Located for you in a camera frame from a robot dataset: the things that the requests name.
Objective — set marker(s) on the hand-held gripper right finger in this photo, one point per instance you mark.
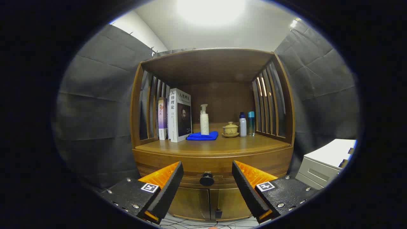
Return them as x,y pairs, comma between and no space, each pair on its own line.
246,190

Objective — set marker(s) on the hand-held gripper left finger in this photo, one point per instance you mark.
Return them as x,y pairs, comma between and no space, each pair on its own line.
168,190

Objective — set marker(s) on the wooden drawer with black knob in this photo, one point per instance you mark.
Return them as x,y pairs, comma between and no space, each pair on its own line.
206,165

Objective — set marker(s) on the wooden cabinet door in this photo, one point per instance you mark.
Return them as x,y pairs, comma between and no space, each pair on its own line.
230,203
190,203

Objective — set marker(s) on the wooden countertop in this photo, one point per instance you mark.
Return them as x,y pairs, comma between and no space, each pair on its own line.
241,144

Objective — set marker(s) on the white grey drawer unit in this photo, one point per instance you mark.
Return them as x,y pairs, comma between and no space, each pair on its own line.
327,152

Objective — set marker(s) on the brown wooden cabinet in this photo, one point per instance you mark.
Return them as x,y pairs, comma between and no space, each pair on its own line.
206,66

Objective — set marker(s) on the yellow saucer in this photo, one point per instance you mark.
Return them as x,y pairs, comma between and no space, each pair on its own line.
230,135

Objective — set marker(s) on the blue folded cloth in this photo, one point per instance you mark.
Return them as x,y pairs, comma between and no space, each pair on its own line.
200,136

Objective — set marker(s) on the white bottle dark blue cap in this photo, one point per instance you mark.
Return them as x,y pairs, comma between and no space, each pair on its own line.
243,127

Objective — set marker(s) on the yellow lidded teacup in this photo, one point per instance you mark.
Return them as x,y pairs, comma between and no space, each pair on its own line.
230,128

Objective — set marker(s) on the clear bottle teal cap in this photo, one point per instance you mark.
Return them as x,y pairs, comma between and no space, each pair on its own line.
251,124

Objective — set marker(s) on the thick white portrait book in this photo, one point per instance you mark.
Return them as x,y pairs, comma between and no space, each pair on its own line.
173,121

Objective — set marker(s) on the thin purple book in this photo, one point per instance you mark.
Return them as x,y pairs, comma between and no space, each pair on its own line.
162,117

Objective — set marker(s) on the white pump bottle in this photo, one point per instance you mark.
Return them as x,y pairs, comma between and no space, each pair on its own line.
204,124

